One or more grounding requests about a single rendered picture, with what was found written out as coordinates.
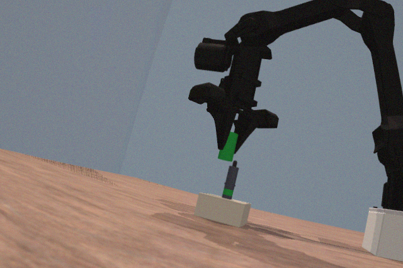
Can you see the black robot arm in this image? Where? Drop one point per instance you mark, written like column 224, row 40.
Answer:
column 259, row 29

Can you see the green marker cap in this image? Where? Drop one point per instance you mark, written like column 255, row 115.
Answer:
column 228, row 152

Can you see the dark grey marker with green band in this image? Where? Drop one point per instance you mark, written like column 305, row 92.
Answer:
column 230, row 181

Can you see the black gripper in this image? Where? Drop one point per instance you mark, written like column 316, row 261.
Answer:
column 239, row 94

